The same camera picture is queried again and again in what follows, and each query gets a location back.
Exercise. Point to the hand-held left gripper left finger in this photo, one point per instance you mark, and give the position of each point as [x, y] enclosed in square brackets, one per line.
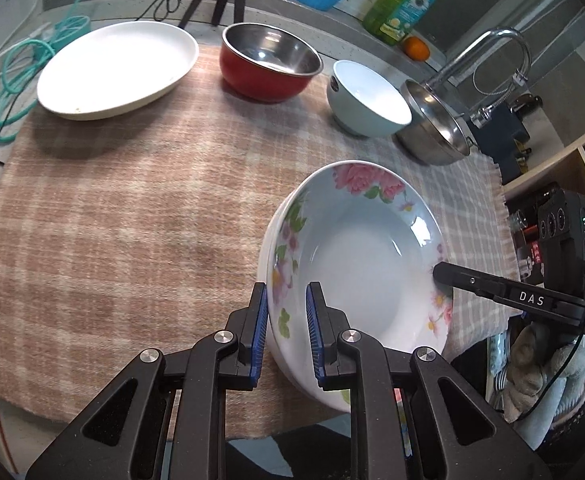
[258, 335]

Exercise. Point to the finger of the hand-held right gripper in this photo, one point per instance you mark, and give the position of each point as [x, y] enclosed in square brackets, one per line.
[472, 282]

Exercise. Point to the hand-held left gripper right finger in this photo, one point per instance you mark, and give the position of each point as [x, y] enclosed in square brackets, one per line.
[316, 340]

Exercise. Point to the red steel-lined bowl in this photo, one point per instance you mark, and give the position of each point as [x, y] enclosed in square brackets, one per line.
[257, 80]

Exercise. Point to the plain white oval plate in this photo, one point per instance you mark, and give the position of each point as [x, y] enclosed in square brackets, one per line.
[117, 65]

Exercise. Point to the person's right hand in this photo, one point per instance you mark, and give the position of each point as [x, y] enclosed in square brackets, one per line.
[527, 355]

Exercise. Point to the person's dark clothing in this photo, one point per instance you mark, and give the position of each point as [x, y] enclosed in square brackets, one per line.
[292, 452]

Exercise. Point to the dark box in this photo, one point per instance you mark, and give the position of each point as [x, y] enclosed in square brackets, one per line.
[502, 135]

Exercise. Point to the stainless steel pot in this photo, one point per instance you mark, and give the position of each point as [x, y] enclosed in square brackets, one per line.
[432, 130]

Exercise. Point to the beige plaid cloth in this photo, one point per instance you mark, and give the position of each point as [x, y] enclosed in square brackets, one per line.
[147, 200]

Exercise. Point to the chrome faucet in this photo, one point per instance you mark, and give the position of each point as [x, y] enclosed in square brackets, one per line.
[497, 35]

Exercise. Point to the light blue bowl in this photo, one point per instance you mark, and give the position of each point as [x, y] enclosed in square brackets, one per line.
[367, 90]

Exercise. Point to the orange fruit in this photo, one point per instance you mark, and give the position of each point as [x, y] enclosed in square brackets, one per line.
[416, 48]

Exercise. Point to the green dish soap bottle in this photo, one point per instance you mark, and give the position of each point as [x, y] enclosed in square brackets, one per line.
[402, 5]

